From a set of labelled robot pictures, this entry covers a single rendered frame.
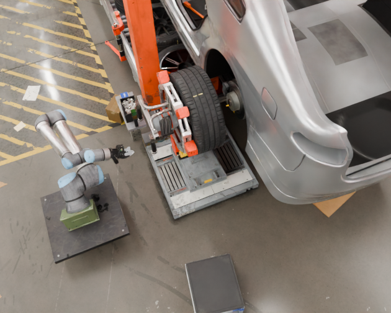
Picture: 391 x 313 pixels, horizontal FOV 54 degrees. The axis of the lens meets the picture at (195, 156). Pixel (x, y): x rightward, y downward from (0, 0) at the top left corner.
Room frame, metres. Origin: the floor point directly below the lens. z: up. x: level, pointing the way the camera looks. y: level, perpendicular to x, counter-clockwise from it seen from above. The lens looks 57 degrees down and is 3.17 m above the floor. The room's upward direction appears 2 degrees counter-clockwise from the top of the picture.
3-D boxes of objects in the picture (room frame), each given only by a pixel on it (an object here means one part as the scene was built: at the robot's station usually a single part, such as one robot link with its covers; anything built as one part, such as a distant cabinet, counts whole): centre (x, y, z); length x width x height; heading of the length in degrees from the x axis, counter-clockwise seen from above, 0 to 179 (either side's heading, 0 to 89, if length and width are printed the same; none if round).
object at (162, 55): (2.77, 0.07, 0.39); 0.66 x 0.66 x 0.24
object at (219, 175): (1.88, -0.02, 0.13); 0.50 x 0.36 x 0.10; 21
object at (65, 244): (1.32, 0.93, 0.15); 0.60 x 0.60 x 0.30; 21
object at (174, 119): (1.83, 0.22, 0.85); 0.21 x 0.14 x 0.14; 111
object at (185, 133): (1.85, 0.15, 0.85); 0.54 x 0.07 x 0.54; 21
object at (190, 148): (1.56, 0.03, 0.85); 0.09 x 0.08 x 0.07; 21
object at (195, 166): (1.91, -0.01, 0.32); 0.40 x 0.30 x 0.28; 21
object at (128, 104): (2.24, 0.57, 0.51); 0.20 x 0.14 x 0.13; 17
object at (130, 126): (2.28, 0.58, 0.44); 0.43 x 0.17 x 0.03; 21
